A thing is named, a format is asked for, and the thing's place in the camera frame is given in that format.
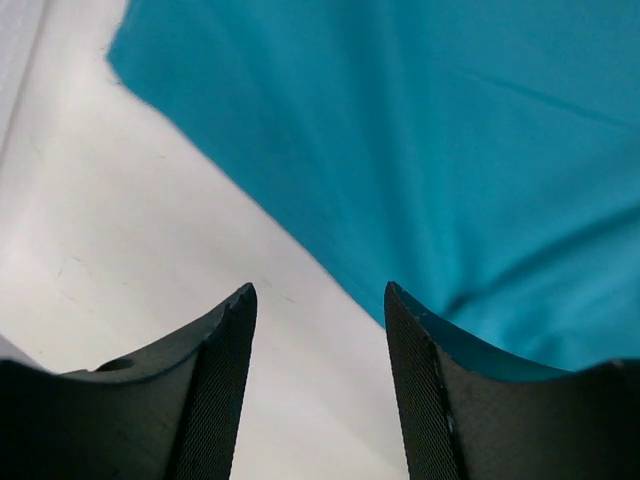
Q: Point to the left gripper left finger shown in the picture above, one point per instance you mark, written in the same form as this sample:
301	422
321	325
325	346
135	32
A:
169	410

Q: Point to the teal t-shirt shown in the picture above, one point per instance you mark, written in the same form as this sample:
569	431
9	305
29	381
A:
482	154

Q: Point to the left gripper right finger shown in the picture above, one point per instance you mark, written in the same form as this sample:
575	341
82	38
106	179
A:
469	410

